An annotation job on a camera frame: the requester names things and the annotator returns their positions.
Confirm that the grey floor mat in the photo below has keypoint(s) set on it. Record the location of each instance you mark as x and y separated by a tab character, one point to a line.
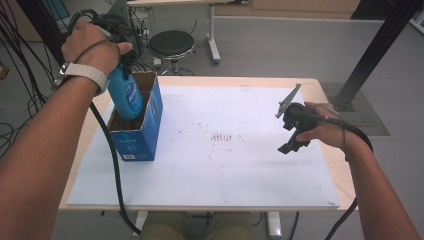
366	123

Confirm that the person's leg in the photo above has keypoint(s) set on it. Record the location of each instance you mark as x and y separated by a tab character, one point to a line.
230	228
163	228

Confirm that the white board sheet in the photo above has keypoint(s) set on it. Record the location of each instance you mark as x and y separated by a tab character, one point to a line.
216	180

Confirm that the black round stool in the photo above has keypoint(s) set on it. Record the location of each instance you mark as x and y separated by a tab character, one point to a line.
171	41

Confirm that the person's left leg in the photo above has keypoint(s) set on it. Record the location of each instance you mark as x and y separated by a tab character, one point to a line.
163	228

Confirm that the blue plastic bottle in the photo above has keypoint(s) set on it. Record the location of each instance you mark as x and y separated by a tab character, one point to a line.
126	96

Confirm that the person's right hand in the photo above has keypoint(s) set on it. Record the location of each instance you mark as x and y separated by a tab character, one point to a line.
330	130

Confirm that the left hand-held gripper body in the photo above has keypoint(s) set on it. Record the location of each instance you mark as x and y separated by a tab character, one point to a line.
121	28

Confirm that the wristwatch with white band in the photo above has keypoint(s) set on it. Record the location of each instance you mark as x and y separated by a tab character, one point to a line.
86	71

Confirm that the white-legged desk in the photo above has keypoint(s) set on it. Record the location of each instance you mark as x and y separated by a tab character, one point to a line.
212	26

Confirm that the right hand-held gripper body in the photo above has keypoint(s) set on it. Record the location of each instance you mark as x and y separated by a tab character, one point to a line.
300	116

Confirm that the teal panel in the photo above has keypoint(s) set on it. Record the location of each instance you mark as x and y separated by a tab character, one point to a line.
55	8

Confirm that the black metal post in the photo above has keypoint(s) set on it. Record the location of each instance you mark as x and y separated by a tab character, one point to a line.
379	46
40	23

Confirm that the white table leg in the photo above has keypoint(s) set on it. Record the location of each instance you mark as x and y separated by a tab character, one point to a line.
141	220
274	225

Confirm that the person's right leg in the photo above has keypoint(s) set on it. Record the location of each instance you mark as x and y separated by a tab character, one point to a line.
230	228

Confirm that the blue cardboard box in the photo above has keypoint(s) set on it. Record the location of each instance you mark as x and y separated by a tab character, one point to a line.
136	143

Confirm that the person's left hand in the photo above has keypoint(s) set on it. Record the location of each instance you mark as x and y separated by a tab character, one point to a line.
90	46

